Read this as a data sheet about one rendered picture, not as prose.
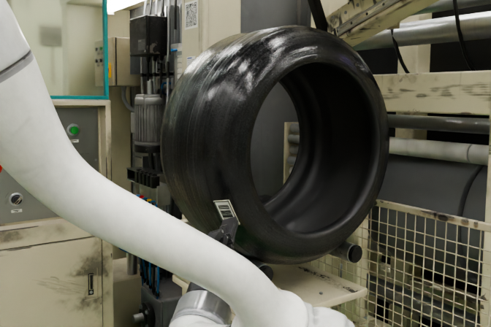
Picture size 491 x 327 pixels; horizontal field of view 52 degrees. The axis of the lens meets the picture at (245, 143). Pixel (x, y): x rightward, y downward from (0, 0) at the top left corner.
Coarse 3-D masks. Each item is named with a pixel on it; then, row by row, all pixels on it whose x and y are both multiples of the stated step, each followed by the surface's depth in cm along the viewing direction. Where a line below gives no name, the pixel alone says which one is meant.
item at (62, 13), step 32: (32, 0) 146; (64, 0) 151; (96, 0) 156; (32, 32) 146; (64, 32) 151; (96, 32) 157; (64, 64) 152; (96, 64) 158; (64, 96) 152; (96, 96) 158
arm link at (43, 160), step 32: (32, 64) 49; (0, 96) 46; (32, 96) 48; (0, 128) 47; (32, 128) 49; (0, 160) 50; (32, 160) 50; (64, 160) 52; (32, 192) 52; (64, 192) 52; (96, 192) 54; (128, 192) 57; (96, 224) 54; (128, 224) 54; (160, 224) 56; (160, 256) 55; (192, 256) 56; (224, 256) 57; (224, 288) 57; (256, 288) 58; (256, 320) 59; (288, 320) 60; (320, 320) 63
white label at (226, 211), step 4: (220, 200) 102; (224, 200) 101; (228, 200) 101; (216, 204) 103; (220, 204) 102; (224, 204) 102; (228, 204) 101; (216, 208) 103; (220, 208) 103; (224, 208) 102; (228, 208) 102; (232, 208) 101; (220, 212) 103; (224, 212) 103; (228, 212) 102; (232, 212) 102; (220, 216) 104; (224, 216) 103; (228, 216) 103; (232, 216) 102; (236, 216) 102
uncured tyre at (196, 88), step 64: (192, 64) 117; (256, 64) 103; (320, 64) 136; (192, 128) 105; (320, 128) 148; (384, 128) 125; (192, 192) 108; (256, 192) 104; (320, 192) 145; (256, 256) 111; (320, 256) 120
